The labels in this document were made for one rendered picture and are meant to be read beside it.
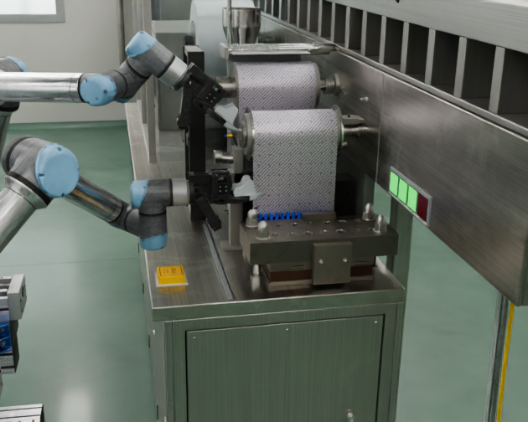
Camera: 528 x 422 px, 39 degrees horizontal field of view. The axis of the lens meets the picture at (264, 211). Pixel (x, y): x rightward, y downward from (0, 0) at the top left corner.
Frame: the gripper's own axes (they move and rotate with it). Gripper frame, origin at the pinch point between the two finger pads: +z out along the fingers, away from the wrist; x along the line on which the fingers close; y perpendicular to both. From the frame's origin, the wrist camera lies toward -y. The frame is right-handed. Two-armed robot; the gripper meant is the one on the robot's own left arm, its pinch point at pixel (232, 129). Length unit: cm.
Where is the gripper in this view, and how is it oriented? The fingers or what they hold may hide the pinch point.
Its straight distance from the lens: 204.7
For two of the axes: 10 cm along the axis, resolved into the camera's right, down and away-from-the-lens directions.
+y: 6.4, -7.6, -1.3
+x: -2.0, -3.3, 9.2
